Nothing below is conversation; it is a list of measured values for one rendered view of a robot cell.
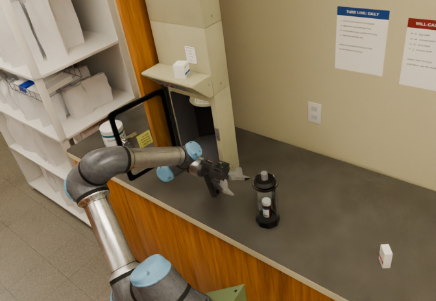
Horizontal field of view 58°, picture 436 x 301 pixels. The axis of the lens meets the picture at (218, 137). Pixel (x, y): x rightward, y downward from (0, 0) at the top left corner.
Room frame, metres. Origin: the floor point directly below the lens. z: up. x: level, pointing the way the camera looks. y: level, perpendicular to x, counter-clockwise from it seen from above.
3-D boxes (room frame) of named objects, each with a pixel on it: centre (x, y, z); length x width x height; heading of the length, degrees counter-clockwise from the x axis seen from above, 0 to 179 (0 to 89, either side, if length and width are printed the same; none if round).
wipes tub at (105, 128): (1.97, 0.60, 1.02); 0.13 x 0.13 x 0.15
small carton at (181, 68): (1.56, 0.11, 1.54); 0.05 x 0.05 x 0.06; 65
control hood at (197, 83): (1.60, 0.14, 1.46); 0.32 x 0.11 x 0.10; 46
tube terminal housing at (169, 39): (1.73, 0.02, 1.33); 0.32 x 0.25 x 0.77; 46
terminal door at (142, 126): (1.64, 0.35, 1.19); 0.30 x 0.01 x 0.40; 126
